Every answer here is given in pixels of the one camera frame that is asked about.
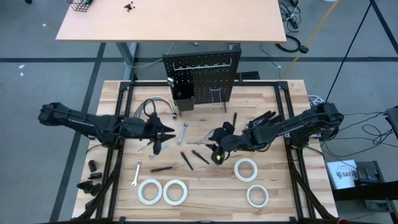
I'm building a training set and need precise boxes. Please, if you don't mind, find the white masking tape roll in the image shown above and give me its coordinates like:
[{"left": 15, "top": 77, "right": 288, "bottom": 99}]
[
  {"left": 137, "top": 178, "right": 164, "bottom": 206},
  {"left": 233, "top": 157, "right": 259, "bottom": 183},
  {"left": 246, "top": 184, "right": 270, "bottom": 209},
  {"left": 162, "top": 179, "right": 189, "bottom": 207}
]

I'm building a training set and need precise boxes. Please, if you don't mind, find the white printed box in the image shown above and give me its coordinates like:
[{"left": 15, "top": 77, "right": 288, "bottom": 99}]
[{"left": 325, "top": 159, "right": 359, "bottom": 190}]

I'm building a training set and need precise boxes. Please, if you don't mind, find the black metal pegboard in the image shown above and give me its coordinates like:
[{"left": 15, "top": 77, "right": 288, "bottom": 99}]
[{"left": 162, "top": 46, "right": 243, "bottom": 113}]

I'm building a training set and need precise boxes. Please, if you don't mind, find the silver metal extension rod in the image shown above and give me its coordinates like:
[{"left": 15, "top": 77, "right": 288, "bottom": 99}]
[{"left": 197, "top": 129, "right": 216, "bottom": 146}]

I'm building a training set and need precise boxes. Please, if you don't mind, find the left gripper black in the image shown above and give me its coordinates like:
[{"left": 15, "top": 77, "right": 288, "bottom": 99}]
[{"left": 123, "top": 112, "right": 177, "bottom": 156}]

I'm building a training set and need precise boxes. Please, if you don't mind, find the black wire basket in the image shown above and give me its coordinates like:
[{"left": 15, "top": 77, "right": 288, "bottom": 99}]
[{"left": 66, "top": 0, "right": 93, "bottom": 13}]

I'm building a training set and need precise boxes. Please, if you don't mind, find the silver combination wrench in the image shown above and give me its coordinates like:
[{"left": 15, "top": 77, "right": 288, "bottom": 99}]
[
  {"left": 131, "top": 161, "right": 143, "bottom": 188},
  {"left": 148, "top": 142, "right": 170, "bottom": 160},
  {"left": 176, "top": 123, "right": 189, "bottom": 147}
]

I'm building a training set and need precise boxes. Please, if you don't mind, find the yellow hanging cable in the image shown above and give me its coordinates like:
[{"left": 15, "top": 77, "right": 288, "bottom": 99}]
[{"left": 280, "top": 0, "right": 342, "bottom": 79}]

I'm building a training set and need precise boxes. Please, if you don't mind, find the black pegboard bin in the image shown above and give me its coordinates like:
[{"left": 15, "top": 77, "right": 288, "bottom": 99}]
[{"left": 172, "top": 82, "right": 196, "bottom": 112}]

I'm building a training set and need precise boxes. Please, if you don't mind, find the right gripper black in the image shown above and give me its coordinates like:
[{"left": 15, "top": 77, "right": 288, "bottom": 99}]
[{"left": 205, "top": 121, "right": 254, "bottom": 166}]

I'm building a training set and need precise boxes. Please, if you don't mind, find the black screwdriver red cap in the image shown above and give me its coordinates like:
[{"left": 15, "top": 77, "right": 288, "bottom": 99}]
[
  {"left": 136, "top": 139, "right": 155, "bottom": 153},
  {"left": 180, "top": 151, "right": 200, "bottom": 181},
  {"left": 190, "top": 149, "right": 220, "bottom": 171}
]

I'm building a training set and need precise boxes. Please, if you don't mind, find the black side shelf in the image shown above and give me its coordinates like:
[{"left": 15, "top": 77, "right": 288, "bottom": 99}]
[{"left": 329, "top": 160, "right": 398, "bottom": 215}]

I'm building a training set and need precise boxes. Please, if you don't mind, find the black glove yellow trim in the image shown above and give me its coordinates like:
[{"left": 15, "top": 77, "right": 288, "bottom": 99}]
[{"left": 248, "top": 110, "right": 283, "bottom": 129}]

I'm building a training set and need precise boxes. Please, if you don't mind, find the light wooden side table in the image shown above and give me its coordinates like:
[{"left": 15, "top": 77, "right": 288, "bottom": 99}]
[{"left": 55, "top": 0, "right": 287, "bottom": 81}]

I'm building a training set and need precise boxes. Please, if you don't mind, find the silver pegboard tool rail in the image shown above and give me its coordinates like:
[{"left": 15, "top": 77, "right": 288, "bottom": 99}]
[{"left": 172, "top": 58, "right": 234, "bottom": 72}]

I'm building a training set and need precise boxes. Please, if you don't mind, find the black slanted stand pole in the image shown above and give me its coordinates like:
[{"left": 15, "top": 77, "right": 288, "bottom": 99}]
[{"left": 324, "top": 0, "right": 374, "bottom": 103}]

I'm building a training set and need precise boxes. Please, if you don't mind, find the multicoloured cable bundle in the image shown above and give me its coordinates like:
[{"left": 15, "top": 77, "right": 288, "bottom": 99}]
[{"left": 134, "top": 95, "right": 178, "bottom": 121}]

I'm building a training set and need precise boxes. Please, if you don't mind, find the silver double wire hook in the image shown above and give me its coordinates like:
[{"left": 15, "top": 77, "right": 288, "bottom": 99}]
[{"left": 209, "top": 86, "right": 228, "bottom": 113}]

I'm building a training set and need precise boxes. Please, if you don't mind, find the black aluminium table frame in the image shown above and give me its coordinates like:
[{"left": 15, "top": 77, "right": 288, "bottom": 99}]
[{"left": 73, "top": 79, "right": 340, "bottom": 224}]

